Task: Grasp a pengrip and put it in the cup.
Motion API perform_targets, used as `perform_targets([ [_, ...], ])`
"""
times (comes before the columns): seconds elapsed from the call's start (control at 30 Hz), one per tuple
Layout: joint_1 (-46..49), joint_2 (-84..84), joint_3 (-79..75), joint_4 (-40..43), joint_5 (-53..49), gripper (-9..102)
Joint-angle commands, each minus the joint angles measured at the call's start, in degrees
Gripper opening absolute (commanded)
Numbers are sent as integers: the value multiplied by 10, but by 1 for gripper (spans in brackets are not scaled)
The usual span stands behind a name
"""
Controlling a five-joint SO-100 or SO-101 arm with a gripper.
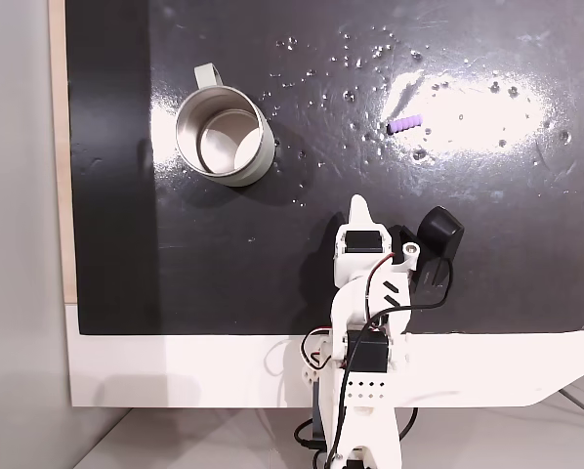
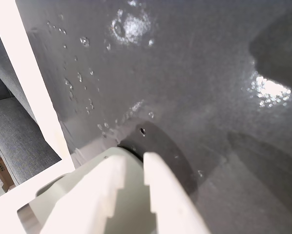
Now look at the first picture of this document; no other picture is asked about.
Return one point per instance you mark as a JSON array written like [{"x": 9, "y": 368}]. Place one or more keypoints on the grey metal cup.
[{"x": 223, "y": 139}]

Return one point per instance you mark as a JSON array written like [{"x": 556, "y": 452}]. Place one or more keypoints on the purple pen grip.
[{"x": 405, "y": 124}]

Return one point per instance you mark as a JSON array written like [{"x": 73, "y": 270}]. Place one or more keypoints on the black glossy mat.
[{"x": 223, "y": 273}]

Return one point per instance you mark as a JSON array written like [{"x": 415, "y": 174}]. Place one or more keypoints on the white board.
[{"x": 175, "y": 371}]

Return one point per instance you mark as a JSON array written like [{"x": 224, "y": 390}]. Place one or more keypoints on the black camera box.
[{"x": 438, "y": 234}]

